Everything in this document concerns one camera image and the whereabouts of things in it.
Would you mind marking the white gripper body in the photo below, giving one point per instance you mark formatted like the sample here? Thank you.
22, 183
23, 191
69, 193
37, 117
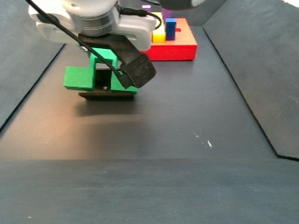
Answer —
98, 20

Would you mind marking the green bridge-shaped block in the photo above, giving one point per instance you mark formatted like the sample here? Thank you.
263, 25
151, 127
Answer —
81, 78

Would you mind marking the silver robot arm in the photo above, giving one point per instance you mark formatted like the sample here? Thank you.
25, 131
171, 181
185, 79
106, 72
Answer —
55, 35

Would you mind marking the red base board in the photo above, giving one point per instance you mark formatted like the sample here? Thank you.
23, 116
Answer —
179, 49

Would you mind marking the black fixture stand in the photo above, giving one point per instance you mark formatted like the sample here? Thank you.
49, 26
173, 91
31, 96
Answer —
103, 92

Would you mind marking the yellow long bar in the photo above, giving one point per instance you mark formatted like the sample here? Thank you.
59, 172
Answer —
159, 31

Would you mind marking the left purple block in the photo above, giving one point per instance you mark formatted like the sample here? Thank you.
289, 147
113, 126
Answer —
147, 7

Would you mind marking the purple block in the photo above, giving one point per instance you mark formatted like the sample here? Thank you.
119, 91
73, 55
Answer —
147, 7
167, 14

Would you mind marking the right blue block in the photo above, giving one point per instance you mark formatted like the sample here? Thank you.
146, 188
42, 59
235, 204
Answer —
170, 25

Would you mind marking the right purple block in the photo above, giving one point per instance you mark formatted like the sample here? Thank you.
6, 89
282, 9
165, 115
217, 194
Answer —
167, 14

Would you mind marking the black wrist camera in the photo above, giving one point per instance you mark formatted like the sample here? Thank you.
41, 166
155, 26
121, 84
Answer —
137, 68

